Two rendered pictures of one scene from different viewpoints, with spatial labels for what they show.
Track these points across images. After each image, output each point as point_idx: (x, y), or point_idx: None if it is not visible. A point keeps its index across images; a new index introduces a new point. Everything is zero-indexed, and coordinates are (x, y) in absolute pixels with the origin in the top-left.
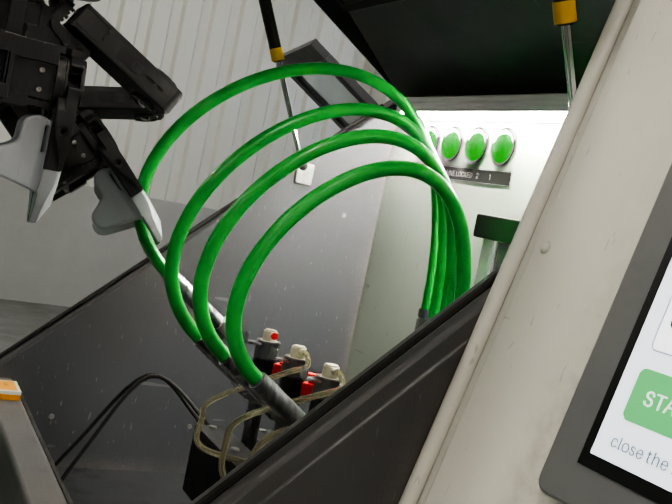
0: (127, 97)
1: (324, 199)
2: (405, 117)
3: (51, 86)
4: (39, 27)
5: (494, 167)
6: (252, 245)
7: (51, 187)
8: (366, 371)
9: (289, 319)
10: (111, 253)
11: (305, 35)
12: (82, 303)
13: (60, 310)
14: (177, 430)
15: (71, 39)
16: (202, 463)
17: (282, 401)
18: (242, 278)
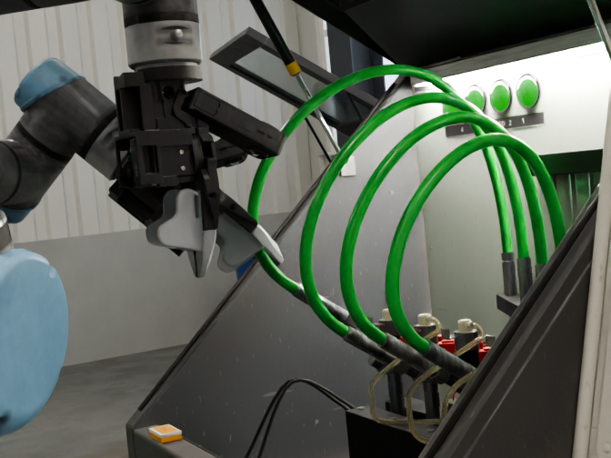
0: (217, 150)
1: (435, 185)
2: (453, 94)
3: (191, 163)
4: (165, 118)
5: (525, 111)
6: (322, 243)
7: (212, 243)
8: (519, 312)
9: (372, 299)
10: (94, 299)
11: (219, 22)
12: (195, 340)
13: (61, 372)
14: (306, 428)
15: (191, 119)
16: (365, 441)
17: (450, 359)
18: (393, 269)
